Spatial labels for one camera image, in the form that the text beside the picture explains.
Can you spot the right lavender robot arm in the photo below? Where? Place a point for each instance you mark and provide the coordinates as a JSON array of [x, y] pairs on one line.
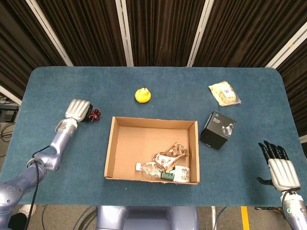
[[293, 208]]

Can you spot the lavender robot torso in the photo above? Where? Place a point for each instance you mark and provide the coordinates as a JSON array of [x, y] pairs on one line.
[[146, 218]]

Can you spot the black equipment case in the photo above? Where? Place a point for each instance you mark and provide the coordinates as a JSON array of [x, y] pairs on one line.
[[8, 114]]

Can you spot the clear plastic water bottle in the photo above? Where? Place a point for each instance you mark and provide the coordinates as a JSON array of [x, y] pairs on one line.
[[149, 169]]

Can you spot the gold snack packet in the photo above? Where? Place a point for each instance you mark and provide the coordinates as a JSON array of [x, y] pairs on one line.
[[168, 157]]

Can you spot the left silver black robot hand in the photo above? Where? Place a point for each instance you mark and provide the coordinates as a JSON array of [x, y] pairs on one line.
[[76, 109]]

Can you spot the bunch of purple grapes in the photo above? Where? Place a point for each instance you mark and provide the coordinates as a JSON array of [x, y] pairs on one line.
[[96, 115]]

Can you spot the black product box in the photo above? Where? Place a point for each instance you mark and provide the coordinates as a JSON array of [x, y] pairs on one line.
[[216, 135]]

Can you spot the yellow pear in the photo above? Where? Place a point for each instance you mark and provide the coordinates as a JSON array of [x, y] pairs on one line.
[[143, 95]]

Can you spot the dark brown pleated curtain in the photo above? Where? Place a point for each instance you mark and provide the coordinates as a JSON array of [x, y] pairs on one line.
[[163, 28]]

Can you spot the left lavender robot arm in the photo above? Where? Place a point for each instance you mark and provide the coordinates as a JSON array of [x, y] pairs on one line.
[[57, 146]]

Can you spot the white shoe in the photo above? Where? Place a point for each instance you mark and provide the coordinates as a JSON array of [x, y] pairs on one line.
[[26, 209]]

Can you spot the open brown cardboard box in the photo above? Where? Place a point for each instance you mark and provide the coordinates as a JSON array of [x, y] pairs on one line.
[[134, 143]]

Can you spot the clear bag of pastry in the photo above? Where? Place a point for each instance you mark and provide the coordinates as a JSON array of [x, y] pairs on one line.
[[224, 93]]

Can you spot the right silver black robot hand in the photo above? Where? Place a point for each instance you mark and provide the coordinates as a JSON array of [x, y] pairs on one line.
[[283, 172]]

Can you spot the blue velvet table cover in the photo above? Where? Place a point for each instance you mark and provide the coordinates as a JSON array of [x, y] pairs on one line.
[[168, 79]]

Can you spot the white partition frame post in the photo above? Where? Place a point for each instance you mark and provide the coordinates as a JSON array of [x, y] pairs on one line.
[[287, 45], [200, 33], [50, 33], [124, 33], [9, 94]]

